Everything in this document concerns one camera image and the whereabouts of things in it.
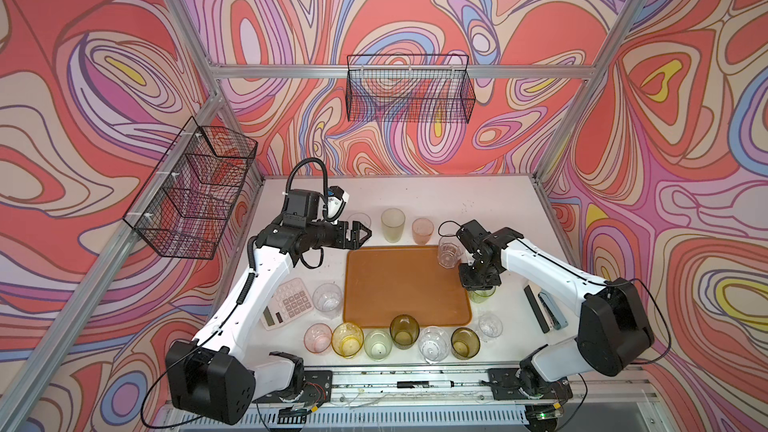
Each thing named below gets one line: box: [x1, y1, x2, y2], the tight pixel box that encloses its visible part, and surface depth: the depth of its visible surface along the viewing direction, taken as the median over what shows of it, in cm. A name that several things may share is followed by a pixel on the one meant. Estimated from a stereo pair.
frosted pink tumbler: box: [412, 218, 435, 245], surface depth 101 cm
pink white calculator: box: [260, 278, 314, 331], surface depth 86 cm
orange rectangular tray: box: [343, 245, 473, 328], surface depth 91 cm
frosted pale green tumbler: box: [381, 207, 406, 243], surface depth 98 cm
